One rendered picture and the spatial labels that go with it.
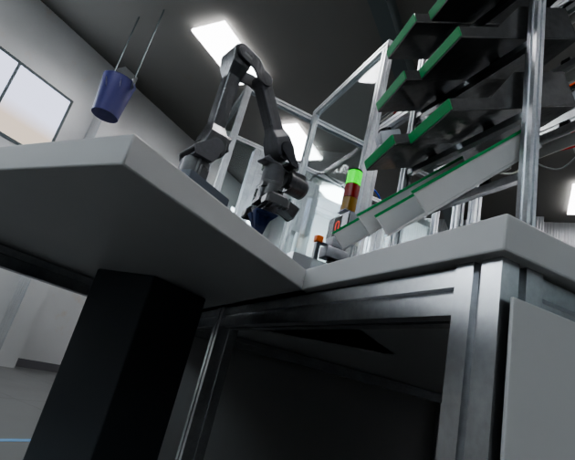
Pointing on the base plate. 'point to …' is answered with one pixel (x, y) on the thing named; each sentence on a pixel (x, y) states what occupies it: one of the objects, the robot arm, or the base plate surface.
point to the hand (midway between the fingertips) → (259, 227)
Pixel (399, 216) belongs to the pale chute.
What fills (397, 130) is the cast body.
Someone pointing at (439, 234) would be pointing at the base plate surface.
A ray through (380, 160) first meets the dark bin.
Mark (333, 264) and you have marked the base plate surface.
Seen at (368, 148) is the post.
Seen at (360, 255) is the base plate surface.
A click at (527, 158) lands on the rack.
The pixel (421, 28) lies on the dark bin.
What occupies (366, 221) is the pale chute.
